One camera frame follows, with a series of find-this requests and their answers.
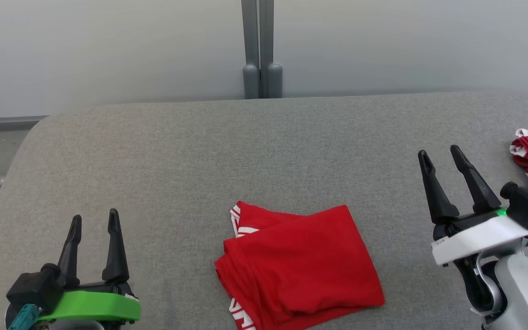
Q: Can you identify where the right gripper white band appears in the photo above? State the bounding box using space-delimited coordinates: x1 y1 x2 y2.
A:
418 145 528 266

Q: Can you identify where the red Bulls basketball jersey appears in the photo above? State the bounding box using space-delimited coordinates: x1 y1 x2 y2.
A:
214 201 386 330

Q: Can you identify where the grey partition post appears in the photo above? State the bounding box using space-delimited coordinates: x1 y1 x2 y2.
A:
241 0 261 99
259 0 283 99

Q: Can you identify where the teal cable connector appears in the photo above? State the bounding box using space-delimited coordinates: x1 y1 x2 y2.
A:
7 304 41 330

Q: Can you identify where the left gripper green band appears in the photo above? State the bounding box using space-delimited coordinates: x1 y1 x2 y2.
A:
38 209 142 323

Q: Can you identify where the grey baseboard rail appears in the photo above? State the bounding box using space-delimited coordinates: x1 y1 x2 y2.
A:
0 115 50 133

